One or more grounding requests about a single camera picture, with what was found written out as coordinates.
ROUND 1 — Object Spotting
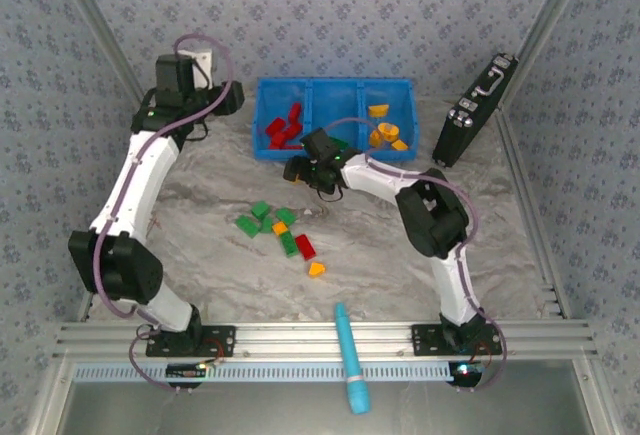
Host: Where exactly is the blue three-compartment bin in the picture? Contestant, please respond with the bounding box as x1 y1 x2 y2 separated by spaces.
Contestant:
255 77 421 164

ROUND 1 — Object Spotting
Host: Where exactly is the teal marker pen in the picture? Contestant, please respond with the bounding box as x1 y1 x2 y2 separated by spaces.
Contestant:
333 302 373 415

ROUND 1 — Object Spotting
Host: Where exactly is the small circuit board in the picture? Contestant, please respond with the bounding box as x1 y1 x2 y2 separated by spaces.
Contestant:
165 362 209 380
448 361 485 380

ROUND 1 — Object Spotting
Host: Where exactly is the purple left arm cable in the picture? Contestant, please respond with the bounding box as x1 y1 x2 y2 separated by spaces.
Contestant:
94 33 235 395

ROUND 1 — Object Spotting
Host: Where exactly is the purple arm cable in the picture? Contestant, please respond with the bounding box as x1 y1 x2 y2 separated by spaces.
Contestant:
94 33 235 395
323 116 509 395

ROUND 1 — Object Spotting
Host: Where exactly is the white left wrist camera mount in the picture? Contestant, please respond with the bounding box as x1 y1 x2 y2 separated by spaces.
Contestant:
178 49 216 90

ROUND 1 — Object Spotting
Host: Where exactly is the aluminium frame post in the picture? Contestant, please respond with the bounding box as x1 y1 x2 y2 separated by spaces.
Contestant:
499 0 599 111
47 0 151 109

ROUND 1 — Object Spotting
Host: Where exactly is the black case with silver handle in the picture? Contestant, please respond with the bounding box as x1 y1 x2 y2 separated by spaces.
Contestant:
431 53 519 169

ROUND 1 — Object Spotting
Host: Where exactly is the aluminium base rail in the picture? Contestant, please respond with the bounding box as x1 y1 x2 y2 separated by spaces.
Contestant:
53 321 600 360

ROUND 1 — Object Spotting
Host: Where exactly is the slotted light blue cable duct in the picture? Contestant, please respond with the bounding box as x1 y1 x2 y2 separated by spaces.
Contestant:
73 360 459 383

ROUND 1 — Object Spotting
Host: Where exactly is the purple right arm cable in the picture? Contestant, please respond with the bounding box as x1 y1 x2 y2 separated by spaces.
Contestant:
323 116 509 395

